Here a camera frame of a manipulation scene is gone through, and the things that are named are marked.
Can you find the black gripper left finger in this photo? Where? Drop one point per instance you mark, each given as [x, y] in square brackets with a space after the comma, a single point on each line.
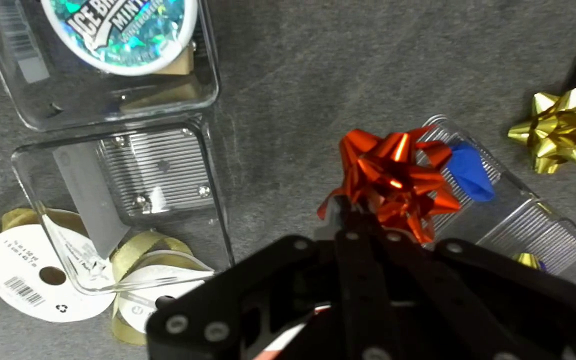
[239, 312]

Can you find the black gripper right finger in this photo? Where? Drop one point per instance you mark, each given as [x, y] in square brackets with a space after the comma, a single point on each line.
[480, 304]

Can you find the red gift bow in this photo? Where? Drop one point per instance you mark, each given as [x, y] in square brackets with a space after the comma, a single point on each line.
[397, 178]

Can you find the empty clear square case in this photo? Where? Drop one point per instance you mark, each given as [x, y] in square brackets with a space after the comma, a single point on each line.
[99, 192]

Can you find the clear organizer tray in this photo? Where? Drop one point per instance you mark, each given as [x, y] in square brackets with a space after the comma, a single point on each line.
[517, 221]

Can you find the blue gift bow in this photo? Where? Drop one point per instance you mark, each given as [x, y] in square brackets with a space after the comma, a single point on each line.
[470, 174]

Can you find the gold gift bow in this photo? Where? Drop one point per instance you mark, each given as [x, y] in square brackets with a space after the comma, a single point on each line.
[549, 133]

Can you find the white gold ribbon spool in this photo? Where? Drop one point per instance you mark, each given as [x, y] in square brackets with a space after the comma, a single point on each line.
[33, 279]

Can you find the ice breakers mint tin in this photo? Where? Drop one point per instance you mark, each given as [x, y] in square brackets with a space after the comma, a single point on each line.
[125, 36]

